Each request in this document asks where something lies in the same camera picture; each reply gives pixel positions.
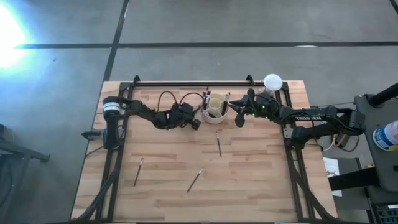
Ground black keypad device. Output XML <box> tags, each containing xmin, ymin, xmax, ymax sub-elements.
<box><xmin>374</xmin><ymin>203</ymin><xmax>398</xmax><ymax>224</ymax></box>

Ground white wipes canister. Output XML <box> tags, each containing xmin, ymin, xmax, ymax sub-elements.
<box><xmin>372</xmin><ymin>120</ymin><xmax>398</xmax><ymax>152</ymax></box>

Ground black-handled wide silver-ferrule brush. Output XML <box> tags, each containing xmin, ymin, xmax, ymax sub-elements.
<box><xmin>221</xmin><ymin>91</ymin><xmax>231</xmax><ymax>116</ymax></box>

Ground black metal stand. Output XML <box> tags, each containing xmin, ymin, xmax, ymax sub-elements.
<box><xmin>0</xmin><ymin>123</ymin><xmax>51</xmax><ymax>224</ymax></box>

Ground makeup brush long black bristles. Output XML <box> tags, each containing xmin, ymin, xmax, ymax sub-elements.
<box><xmin>133</xmin><ymin>157</ymin><xmax>145</xmax><ymax>187</ymax></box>

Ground white mushroom table lamp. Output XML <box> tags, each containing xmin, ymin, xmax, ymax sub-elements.
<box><xmin>257</xmin><ymin>73</ymin><xmax>284</xmax><ymax>96</ymax></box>

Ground black metal table frame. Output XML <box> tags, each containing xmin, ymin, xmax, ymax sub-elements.
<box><xmin>70</xmin><ymin>74</ymin><xmax>340</xmax><ymax>224</ymax></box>

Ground black looped cable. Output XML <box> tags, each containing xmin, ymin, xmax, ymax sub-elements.
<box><xmin>178</xmin><ymin>91</ymin><xmax>205</xmax><ymax>108</ymax></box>
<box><xmin>157</xmin><ymin>90</ymin><xmax>178</xmax><ymax>112</ymax></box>

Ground long thin black liner brush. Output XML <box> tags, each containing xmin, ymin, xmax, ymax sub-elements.
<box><xmin>186</xmin><ymin>167</ymin><xmax>204</xmax><ymax>194</ymax></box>

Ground white paper sheet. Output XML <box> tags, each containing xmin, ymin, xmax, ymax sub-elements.
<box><xmin>322</xmin><ymin>156</ymin><xmax>343</xmax><ymax>197</ymax></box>

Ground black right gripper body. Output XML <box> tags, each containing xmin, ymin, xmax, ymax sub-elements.
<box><xmin>246</xmin><ymin>88</ymin><xmax>283</xmax><ymax>121</ymax></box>

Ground grey cart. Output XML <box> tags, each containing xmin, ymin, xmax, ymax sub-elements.
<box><xmin>354</xmin><ymin>82</ymin><xmax>398</xmax><ymax>206</ymax></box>

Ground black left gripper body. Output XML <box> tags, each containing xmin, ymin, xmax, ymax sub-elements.
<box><xmin>167</xmin><ymin>103</ymin><xmax>197</xmax><ymax>129</ymax></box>

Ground white ribbed round container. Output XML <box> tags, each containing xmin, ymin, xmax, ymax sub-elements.
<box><xmin>201</xmin><ymin>92</ymin><xmax>230</xmax><ymax>124</ymax></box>

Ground thin black makeup brush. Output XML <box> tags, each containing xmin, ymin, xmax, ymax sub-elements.
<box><xmin>215</xmin><ymin>131</ymin><xmax>223</xmax><ymax>159</ymax></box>

